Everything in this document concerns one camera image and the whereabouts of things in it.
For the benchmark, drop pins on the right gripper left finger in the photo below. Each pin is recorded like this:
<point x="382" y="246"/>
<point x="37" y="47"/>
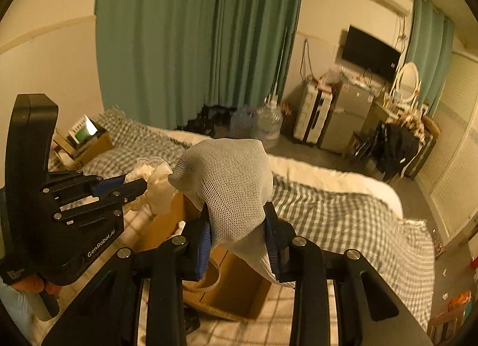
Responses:
<point x="107" y="310"/>

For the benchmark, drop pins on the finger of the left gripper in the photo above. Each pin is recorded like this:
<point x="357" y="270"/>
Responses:
<point x="104" y="187"/>
<point x="130" y="191"/>

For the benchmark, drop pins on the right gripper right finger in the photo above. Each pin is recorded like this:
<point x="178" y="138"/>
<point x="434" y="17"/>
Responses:
<point x="368" y="310"/>

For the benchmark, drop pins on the cream lace garment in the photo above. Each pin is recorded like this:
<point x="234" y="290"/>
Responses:
<point x="159" y="194"/>

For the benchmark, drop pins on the operator left hand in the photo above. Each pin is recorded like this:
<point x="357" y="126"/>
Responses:
<point x="34" y="284"/>

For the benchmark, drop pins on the small cardboard box of items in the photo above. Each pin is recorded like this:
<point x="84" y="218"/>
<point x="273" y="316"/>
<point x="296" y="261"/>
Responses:
<point x="66" y="155"/>

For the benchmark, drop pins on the green white carton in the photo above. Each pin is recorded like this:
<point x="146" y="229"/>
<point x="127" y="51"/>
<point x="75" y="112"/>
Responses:
<point x="83" y="130"/>

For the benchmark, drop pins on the grey gingham bed sheet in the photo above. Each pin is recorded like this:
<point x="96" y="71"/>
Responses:
<point x="336" y="210"/>

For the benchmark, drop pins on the cream plaid blanket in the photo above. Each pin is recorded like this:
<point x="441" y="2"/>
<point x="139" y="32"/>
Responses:
<point x="273" y="326"/>

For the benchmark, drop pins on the large open cardboard box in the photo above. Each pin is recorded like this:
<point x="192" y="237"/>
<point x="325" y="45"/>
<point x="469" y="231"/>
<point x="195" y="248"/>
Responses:
<point x="230" y="288"/>

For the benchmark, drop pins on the white slatted wardrobe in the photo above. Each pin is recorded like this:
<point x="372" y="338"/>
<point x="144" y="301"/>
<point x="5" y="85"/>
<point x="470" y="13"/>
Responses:
<point x="448" y="178"/>

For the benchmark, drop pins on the clear water jug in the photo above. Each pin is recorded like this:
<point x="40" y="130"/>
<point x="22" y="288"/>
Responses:
<point x="268" y="123"/>

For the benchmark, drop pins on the black jacket on chair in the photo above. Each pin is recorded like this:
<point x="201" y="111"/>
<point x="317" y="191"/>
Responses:
<point x="391" y="146"/>

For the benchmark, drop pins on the large teal curtain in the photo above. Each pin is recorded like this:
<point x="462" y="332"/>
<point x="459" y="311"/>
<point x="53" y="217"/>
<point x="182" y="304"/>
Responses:
<point x="163" y="61"/>

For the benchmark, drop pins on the grey mini fridge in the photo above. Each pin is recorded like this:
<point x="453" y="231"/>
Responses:
<point x="349" y="108"/>

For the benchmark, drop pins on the white suitcase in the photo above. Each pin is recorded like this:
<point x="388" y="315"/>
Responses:
<point x="312" y="114"/>

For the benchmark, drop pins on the white oval vanity mirror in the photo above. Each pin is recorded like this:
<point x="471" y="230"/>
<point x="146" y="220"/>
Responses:
<point x="406" y="86"/>

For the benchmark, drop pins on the teal curtain by wardrobe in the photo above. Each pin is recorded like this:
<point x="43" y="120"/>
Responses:
<point x="430" y="49"/>

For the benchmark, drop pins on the black wall television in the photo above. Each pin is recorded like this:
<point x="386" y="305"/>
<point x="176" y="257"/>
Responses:
<point x="371" y="54"/>

